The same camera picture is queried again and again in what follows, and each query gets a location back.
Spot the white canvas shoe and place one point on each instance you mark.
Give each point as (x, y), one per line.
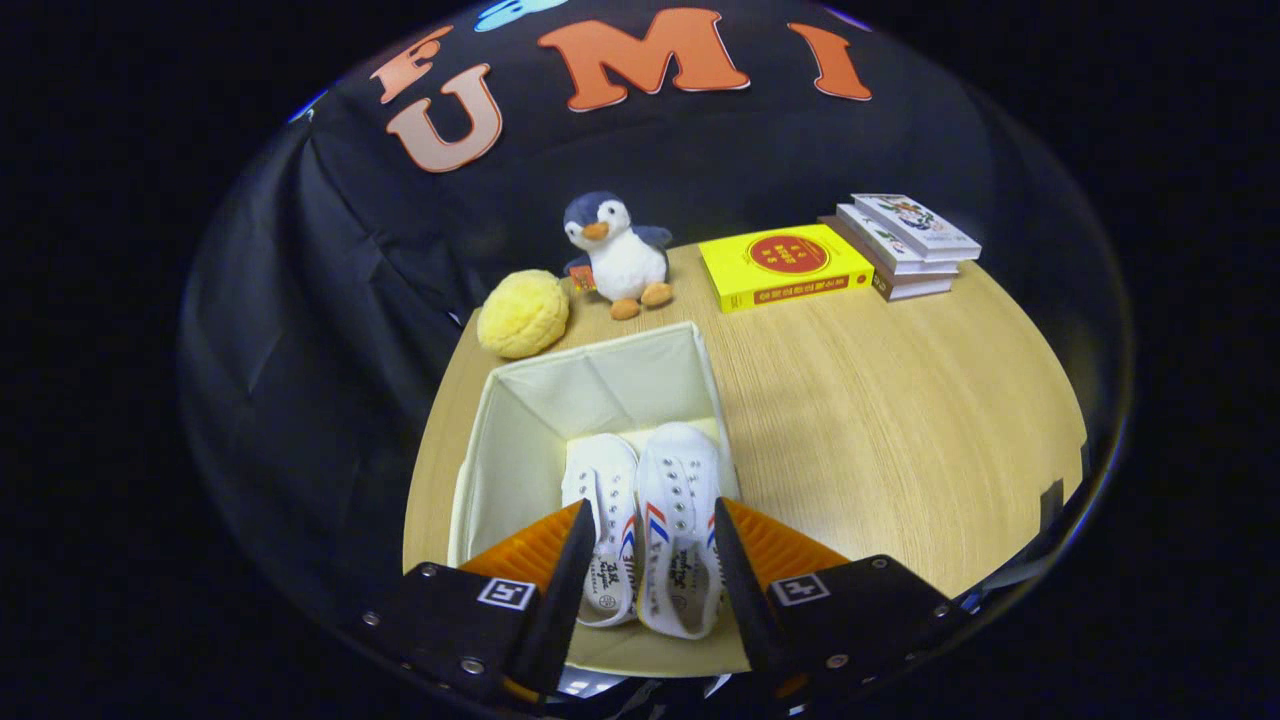
(605, 480)
(680, 470)

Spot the brown cover book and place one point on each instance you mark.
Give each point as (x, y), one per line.
(900, 285)

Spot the white cover book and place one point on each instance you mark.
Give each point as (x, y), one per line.
(885, 240)

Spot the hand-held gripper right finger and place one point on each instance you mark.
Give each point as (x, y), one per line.
(745, 600)

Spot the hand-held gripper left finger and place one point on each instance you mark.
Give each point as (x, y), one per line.
(560, 600)

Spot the beige fabric storage box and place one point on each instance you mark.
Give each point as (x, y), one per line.
(540, 410)

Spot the book with colourful illustrated cover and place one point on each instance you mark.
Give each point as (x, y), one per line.
(915, 222)

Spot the black backdrop cloth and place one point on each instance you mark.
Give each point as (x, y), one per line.
(330, 300)

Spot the penguin plush toy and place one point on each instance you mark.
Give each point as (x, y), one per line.
(625, 255)

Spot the yellow book with red circle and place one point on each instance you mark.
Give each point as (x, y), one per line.
(785, 262)

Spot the yellow round plush bun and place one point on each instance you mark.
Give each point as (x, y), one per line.
(523, 314)

